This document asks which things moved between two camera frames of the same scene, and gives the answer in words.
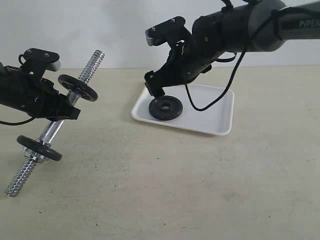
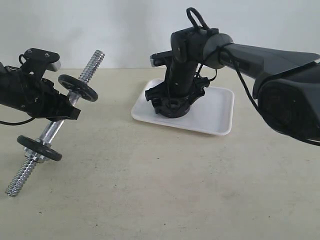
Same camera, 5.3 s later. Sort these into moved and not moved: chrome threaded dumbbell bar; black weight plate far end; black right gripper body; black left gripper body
Moved: black right gripper body
Not moved: chrome threaded dumbbell bar; black left gripper body; black weight plate far end
